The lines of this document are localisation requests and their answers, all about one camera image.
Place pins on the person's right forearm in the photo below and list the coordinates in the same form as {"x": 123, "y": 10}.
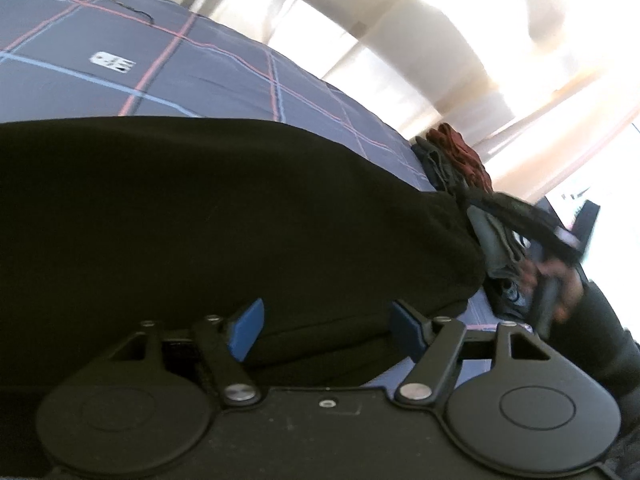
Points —
{"x": 605, "y": 335}

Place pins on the sheer white curtain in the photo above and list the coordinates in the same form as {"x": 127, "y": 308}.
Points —
{"x": 400, "y": 20}

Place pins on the black pants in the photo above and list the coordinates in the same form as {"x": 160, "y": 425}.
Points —
{"x": 200, "y": 210}

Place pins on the grey folded cloth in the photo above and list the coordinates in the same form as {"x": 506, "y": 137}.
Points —
{"x": 436, "y": 165}

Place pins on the white sheet label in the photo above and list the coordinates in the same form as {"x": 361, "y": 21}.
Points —
{"x": 112, "y": 61}

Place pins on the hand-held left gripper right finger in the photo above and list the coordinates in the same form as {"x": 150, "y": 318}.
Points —
{"x": 405, "y": 327}

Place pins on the teal folded cloth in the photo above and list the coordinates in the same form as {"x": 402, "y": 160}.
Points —
{"x": 492, "y": 250}

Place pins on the person's right hand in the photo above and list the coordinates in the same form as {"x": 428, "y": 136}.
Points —
{"x": 570, "y": 290}

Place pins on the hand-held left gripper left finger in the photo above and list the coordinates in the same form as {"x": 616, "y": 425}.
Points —
{"x": 247, "y": 330}

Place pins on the red folded cloth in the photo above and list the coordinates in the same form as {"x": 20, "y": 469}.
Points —
{"x": 460, "y": 152}

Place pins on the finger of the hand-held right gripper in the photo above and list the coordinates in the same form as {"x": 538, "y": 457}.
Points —
{"x": 520, "y": 220}

